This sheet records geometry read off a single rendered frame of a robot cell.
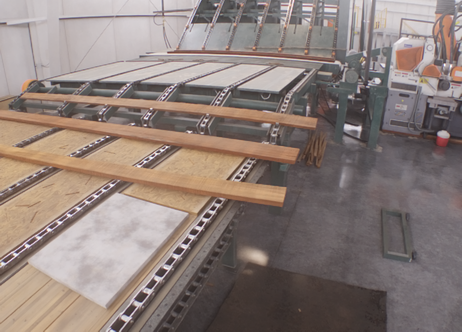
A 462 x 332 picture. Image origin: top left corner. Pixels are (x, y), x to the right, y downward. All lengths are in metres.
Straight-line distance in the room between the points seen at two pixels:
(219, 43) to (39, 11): 4.20
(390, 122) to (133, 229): 4.92
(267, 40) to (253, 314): 6.11
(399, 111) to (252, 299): 4.35
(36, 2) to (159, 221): 6.68
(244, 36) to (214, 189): 6.10
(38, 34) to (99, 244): 6.62
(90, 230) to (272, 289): 1.30
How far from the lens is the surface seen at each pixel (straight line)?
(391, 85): 5.51
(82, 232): 1.46
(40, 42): 7.58
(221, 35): 7.63
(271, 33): 7.28
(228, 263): 2.30
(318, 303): 2.15
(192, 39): 7.90
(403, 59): 5.47
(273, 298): 2.13
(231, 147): 2.02
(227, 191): 1.52
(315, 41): 6.99
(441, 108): 5.80
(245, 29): 7.56
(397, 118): 5.64
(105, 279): 1.20
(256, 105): 2.89
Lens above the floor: 1.67
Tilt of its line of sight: 25 degrees down
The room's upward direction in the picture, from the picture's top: straight up
